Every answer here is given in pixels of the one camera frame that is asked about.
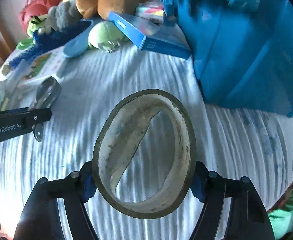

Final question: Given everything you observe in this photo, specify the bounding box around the green frog plush toy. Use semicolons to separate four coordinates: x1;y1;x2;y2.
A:
27;14;52;37

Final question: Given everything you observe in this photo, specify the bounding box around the blue plastic crate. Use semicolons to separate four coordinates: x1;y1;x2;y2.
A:
159;0;293;118

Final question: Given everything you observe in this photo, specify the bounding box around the green crocodile plush toy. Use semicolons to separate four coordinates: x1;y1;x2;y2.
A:
15;37;35;51

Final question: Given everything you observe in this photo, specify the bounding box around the colourful tissue pack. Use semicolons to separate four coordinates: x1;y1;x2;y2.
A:
136;1;166;24

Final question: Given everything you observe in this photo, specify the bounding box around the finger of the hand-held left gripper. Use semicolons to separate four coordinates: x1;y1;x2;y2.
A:
0;107;52;126

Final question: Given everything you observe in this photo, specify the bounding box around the grey koala plush toy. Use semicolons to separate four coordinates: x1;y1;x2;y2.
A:
48;0;83;32

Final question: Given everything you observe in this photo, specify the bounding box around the cartoon picture book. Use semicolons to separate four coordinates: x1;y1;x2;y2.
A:
19;47;70;81

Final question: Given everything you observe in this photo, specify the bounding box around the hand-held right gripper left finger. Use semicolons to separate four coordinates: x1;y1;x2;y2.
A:
13;161;99;240

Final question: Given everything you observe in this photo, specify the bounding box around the brown bear plush toy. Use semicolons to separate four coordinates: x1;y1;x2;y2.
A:
75;0;140;21

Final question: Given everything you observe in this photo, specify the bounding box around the large clear tape roll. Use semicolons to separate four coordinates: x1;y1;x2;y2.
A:
92;89;197;220

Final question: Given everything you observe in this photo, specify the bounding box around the silver metal tool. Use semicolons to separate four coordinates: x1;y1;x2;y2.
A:
33;76;62;142

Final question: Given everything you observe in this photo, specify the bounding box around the green fabric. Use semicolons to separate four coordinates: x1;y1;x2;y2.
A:
268;180;293;238

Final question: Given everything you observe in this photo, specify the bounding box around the blue bristle brush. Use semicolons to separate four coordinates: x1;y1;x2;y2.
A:
9;21;92;68

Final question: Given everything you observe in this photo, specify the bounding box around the red bear face case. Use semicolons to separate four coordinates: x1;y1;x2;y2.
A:
19;0;63;34

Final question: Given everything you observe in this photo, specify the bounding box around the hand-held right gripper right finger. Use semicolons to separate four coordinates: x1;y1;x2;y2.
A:
190;161;274;240

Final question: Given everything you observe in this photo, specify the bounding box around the flat blue box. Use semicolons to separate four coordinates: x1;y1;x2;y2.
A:
108;11;192;60

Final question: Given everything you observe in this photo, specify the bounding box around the lime green plush toy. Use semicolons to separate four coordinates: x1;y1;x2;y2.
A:
88;21;130;53

